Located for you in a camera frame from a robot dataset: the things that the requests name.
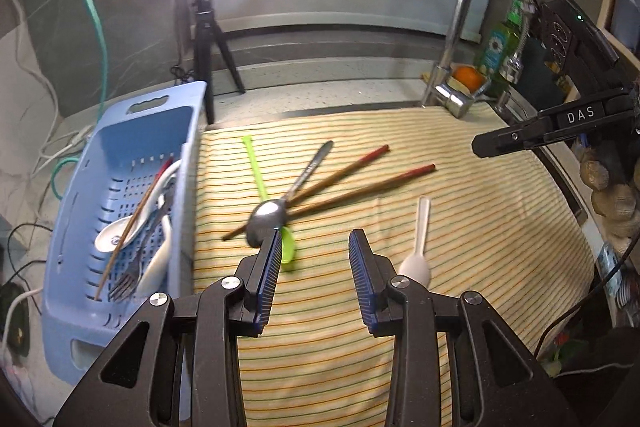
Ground white plastic spoons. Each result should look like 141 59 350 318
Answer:
134 214 176 299

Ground red wooden chopstick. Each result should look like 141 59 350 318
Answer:
94 159 173 303
221 145 391 242
286 163 437 217

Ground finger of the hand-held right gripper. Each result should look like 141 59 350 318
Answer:
471 88 640 158

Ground orange fruit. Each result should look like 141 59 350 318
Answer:
452 66 487 92

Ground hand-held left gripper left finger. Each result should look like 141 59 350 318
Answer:
52 228 285 427

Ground blue plastic basket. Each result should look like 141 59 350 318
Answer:
41 80 208 383

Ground green plastic spoon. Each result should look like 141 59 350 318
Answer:
242 135 297 265

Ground striped yellow cloth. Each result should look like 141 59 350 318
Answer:
190 99 598 427

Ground white ceramic spoon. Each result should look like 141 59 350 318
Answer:
94 159 183 254

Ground white cable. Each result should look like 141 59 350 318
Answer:
7 0 93 178

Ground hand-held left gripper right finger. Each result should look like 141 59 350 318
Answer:
348 228 582 427

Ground person's right hand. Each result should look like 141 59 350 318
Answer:
579 146 640 268

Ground green hose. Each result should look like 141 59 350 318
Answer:
50 0 112 198

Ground metal spoon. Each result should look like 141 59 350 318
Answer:
246 140 335 248

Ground chrome faucet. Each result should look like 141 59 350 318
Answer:
421 0 540 118

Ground green soap bottle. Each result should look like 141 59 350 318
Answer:
475 0 527 94

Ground metal fork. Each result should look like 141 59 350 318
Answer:
107 194 177 303

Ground small white plastic spoon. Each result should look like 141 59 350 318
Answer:
398 196 432 289

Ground black power strip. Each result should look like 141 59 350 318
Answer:
0 281 32 360

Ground black tripod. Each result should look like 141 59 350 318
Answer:
187 0 247 125

